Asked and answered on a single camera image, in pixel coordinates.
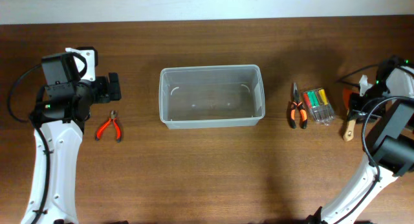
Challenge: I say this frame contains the orange scraper with wooden handle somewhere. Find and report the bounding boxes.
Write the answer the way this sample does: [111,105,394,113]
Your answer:
[342,88,358,142]

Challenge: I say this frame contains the red handled cutting pliers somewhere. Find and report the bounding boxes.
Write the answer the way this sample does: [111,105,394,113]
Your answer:
[94,110,123,143]

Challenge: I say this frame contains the black cable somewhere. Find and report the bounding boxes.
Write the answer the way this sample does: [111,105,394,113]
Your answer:
[336,63,414,183]
[6,63,43,124]

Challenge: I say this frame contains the right black cable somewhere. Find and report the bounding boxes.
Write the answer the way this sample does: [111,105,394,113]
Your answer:
[336,63,414,183]

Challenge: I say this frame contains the clear screwdriver set case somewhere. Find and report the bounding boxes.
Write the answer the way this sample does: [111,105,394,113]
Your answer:
[302,88,336,126]

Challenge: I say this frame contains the orange black needle-nose pliers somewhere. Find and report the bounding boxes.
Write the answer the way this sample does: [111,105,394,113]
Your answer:
[289,82,309,130]

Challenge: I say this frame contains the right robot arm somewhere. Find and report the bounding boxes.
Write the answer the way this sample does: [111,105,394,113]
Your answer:
[305,56,413,223]

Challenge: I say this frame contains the left black cable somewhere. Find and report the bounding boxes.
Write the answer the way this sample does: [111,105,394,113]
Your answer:
[6,63,43,124]

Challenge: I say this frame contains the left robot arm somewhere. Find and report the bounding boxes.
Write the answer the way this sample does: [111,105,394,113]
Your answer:
[21,47,122,223]

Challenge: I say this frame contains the clear plastic container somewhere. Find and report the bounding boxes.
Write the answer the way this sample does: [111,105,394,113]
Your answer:
[158,64,265,129]

